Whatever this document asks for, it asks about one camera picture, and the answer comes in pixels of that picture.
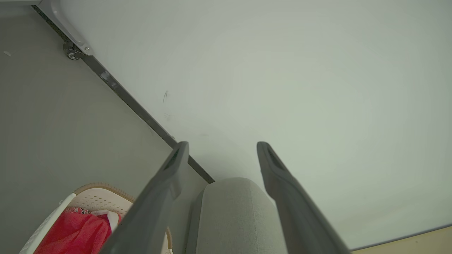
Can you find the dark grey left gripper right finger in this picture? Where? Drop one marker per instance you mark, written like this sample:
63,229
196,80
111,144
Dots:
296,218

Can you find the small black caster wheel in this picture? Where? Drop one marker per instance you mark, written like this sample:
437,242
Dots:
73,55

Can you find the red black patterned cloth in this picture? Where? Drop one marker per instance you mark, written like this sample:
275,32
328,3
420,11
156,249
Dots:
77,211

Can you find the grey partition frame bracket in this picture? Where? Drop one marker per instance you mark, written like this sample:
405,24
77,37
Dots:
67,28

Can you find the grey fabric sofa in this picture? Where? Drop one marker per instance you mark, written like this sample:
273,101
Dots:
233,218

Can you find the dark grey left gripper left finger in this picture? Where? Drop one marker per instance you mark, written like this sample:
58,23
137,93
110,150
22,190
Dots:
152,211

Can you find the dark partition base strip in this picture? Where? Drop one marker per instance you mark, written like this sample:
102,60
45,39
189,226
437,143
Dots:
130,102

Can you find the cream perforated laundry basket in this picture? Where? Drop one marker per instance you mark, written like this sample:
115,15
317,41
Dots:
99,199

